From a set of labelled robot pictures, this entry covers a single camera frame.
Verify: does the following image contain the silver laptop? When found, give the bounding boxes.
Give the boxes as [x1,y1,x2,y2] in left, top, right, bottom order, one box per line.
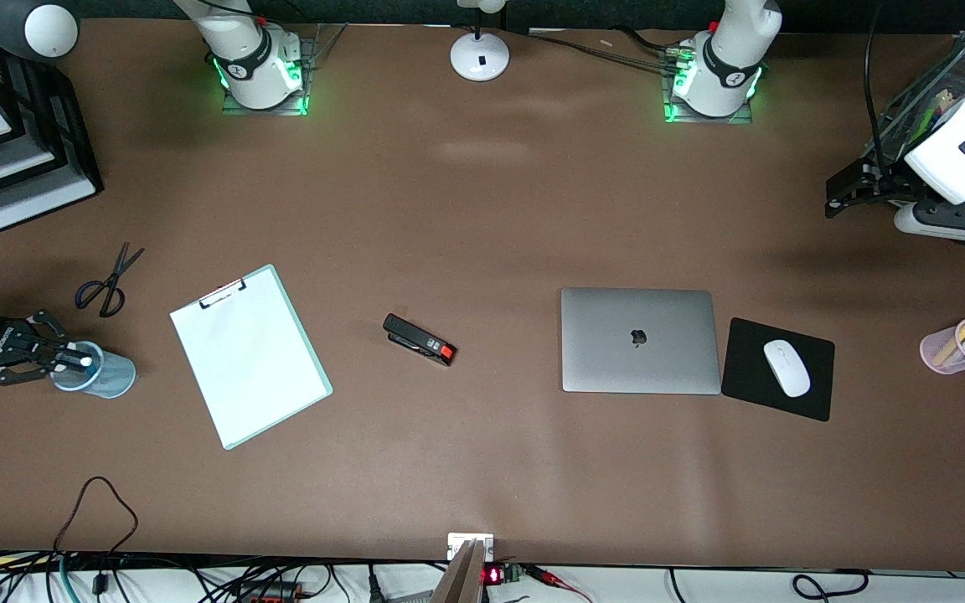
[560,287,722,395]

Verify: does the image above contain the green marker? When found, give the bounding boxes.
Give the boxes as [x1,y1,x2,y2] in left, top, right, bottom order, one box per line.
[910,99,952,150]

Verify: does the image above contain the black scissors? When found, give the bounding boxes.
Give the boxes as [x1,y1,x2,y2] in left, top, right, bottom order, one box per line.
[74,241,147,319]

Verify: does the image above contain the light blue mesh cup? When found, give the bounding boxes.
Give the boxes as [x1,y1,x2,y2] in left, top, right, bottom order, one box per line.
[49,340,137,399]

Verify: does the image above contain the yellow pencil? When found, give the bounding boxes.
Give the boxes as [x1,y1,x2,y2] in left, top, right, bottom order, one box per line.
[933,315,965,367]

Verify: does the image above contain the mint green clipboard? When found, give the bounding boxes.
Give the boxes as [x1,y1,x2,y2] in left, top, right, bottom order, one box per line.
[168,264,334,451]

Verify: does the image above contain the white computer mouse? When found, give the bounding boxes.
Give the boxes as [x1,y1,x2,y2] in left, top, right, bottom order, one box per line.
[763,339,812,399]

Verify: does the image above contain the black stacked document tray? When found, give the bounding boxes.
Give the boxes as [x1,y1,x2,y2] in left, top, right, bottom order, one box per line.
[0,25,105,234]

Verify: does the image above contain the white paper sheet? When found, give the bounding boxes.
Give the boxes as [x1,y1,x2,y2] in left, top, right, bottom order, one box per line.
[170,268,328,446]

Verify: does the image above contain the black mouse pad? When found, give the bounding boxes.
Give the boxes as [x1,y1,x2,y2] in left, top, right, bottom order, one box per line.
[721,317,836,423]

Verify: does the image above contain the black and red power strip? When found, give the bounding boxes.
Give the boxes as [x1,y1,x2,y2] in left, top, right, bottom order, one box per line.
[235,582,307,603]

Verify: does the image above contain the black and red stapler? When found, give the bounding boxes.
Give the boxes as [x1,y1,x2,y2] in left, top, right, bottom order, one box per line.
[382,313,458,368]

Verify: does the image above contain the white lamp base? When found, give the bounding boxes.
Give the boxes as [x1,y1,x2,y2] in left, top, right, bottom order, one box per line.
[449,0,511,83]

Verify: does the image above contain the white label plate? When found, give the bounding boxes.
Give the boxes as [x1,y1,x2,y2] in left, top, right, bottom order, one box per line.
[447,533,495,562]

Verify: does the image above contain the wooden stand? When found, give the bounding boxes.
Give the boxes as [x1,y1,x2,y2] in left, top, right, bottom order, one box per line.
[431,539,488,603]

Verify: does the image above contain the red probe clip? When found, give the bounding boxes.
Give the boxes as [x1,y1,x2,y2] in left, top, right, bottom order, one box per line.
[524,564,594,603]

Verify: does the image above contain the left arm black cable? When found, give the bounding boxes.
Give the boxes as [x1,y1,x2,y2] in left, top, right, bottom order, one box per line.
[864,0,894,168]

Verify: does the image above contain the grey wire mesh tray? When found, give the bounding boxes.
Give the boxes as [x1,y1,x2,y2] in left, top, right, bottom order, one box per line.
[865,38,965,202]

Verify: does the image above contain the black looped cable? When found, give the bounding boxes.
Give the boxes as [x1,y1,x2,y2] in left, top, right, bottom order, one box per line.
[54,476,140,597]

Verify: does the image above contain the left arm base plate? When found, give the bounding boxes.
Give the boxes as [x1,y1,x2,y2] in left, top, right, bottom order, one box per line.
[663,46,756,125]

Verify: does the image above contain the thin black table cable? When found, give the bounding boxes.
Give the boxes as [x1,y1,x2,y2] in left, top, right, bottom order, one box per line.
[495,25,693,72]

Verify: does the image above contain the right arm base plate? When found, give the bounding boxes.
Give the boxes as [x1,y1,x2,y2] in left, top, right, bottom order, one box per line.
[221,23,348,116]

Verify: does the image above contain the thick black coiled cable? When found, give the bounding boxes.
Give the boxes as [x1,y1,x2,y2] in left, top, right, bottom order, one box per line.
[791,569,870,602]

